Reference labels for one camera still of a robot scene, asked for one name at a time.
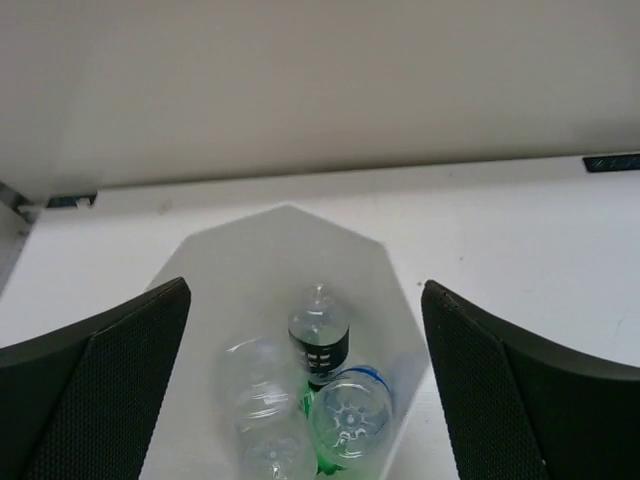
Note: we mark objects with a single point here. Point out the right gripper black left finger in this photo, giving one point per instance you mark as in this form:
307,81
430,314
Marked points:
82,401

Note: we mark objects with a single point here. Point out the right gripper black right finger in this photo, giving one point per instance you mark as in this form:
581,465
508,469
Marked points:
519,406

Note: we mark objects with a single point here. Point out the white octagonal plastic bin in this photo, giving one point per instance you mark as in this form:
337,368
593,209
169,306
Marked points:
245,277

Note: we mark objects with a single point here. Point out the clear crumpled plastic bottle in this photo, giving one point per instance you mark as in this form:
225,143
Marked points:
259,385

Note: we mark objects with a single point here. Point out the green plastic bottle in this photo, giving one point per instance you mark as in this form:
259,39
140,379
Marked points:
324,466

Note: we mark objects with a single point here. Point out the clear bottle, black label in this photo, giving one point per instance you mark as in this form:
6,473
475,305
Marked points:
319,329

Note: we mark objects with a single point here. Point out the dark bracket at corner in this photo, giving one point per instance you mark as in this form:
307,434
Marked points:
82,200

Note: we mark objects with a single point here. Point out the black bracket on wall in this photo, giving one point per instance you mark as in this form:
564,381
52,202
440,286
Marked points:
612,163

